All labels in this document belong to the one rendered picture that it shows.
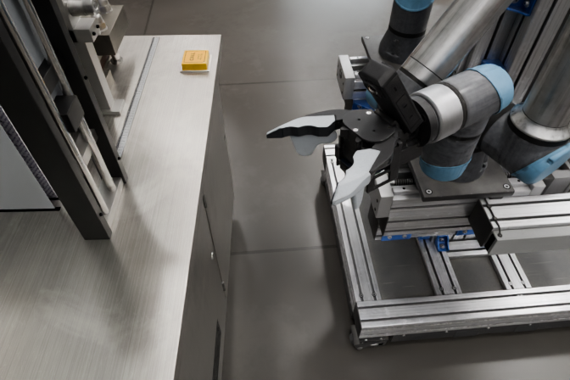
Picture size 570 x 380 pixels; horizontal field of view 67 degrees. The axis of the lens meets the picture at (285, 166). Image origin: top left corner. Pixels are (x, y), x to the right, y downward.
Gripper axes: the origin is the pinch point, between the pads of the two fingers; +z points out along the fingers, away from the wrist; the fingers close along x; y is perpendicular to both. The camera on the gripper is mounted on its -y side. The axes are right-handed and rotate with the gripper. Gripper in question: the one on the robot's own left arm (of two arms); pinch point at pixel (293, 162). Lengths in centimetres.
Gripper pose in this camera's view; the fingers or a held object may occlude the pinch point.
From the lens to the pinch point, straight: 51.1
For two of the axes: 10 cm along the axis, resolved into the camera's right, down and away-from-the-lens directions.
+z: -8.6, 3.8, -3.4
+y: 0.7, 7.6, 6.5
